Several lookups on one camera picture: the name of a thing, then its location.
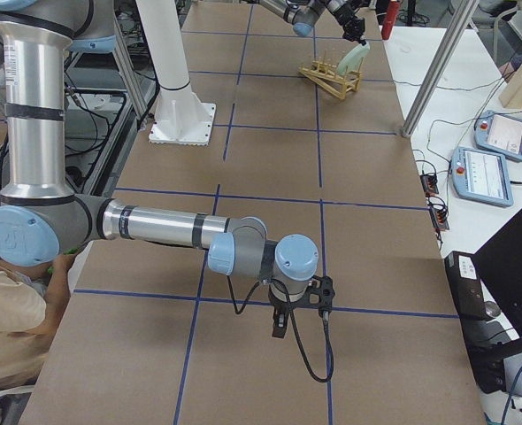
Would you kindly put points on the light green plate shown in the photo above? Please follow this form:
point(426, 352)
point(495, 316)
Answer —
point(353, 59)

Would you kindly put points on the red bottle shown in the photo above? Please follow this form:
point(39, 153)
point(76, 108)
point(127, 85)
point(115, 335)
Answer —
point(390, 19)

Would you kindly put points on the wooden dish rack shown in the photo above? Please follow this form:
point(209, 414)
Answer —
point(322, 72)

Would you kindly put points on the orange circuit board far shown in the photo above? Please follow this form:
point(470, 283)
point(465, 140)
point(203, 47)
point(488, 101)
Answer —
point(429, 182)

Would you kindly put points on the orange circuit board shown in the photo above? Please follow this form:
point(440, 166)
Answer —
point(439, 216)
point(429, 182)

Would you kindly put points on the far teach pendant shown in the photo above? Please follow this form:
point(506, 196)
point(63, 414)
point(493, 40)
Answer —
point(499, 132)

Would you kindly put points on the teach pendant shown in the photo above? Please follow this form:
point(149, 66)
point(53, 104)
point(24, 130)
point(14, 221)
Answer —
point(481, 176)
point(499, 132)

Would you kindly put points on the near teach pendant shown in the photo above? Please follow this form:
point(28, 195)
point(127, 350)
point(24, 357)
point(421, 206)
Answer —
point(481, 176)

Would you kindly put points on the orange circuit board near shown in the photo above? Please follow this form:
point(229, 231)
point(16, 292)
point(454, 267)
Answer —
point(439, 216)

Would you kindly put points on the black laptop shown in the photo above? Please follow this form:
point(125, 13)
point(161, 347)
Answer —
point(499, 264)

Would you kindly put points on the person in beige shirt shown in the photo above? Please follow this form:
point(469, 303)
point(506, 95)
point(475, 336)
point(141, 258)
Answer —
point(32, 304)

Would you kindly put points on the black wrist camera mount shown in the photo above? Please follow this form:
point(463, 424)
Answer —
point(318, 294)

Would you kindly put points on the aluminium frame post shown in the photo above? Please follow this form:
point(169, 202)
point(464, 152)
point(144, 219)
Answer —
point(449, 42)

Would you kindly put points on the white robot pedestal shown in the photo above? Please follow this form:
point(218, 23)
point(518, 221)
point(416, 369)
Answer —
point(180, 117)

